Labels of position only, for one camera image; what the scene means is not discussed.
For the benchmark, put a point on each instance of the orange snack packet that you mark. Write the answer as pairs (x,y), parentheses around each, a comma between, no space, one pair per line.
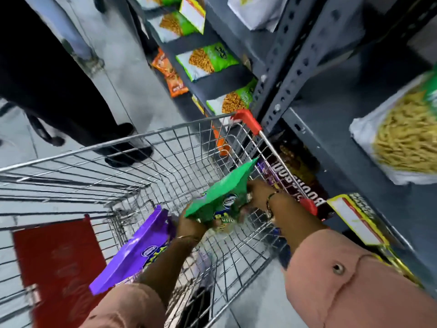
(177,86)
(222,145)
(163,63)

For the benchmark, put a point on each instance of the red plastic cart flap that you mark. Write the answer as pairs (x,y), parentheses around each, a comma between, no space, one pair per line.
(58,266)

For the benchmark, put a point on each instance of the person's right fingers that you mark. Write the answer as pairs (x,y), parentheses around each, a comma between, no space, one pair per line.
(254,198)

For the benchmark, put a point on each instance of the white plastic snack bag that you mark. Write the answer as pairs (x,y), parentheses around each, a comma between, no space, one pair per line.
(259,11)

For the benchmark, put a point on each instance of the yellow white shelf price tag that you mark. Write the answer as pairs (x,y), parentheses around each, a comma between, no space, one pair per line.
(356,218)
(193,11)

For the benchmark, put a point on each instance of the purple snack packet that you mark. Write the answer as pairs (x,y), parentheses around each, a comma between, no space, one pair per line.
(136,249)

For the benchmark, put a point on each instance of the person's left hand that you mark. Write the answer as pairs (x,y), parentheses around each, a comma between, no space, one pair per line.
(191,227)

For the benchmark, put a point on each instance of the yellow black snack packet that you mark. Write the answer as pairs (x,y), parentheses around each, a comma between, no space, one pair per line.
(396,256)

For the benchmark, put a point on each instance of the person's left forearm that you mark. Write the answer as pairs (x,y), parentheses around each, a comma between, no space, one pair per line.
(164,269)

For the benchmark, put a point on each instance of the grey metal shelf rack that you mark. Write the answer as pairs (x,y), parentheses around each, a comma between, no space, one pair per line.
(307,64)

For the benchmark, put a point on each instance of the dark brown biscuit packet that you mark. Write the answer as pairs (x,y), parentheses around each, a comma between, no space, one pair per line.
(300,174)

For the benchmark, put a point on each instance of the large clear yellow sev bag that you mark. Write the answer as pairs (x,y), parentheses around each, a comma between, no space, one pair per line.
(406,136)

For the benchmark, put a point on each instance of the person's right hand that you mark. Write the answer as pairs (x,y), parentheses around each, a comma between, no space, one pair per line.
(264,194)

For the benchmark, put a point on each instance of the thin gold bangle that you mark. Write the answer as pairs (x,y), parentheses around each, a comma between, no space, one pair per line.
(189,238)

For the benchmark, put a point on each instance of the person's right forearm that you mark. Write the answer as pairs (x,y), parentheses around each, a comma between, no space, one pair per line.
(341,276)

